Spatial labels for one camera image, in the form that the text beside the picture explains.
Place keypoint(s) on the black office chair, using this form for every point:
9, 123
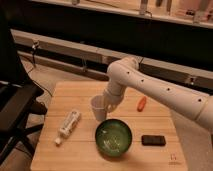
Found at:
18, 95

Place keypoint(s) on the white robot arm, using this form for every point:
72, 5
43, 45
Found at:
194, 105

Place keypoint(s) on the black phone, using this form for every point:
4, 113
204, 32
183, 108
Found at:
153, 140

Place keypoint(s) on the white plastic bottle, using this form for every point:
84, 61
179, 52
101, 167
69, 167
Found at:
67, 126

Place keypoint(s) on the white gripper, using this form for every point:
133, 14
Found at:
112, 100

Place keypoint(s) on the orange carrot toy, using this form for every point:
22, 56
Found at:
141, 104

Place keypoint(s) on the green ceramic bowl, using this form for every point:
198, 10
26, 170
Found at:
113, 137

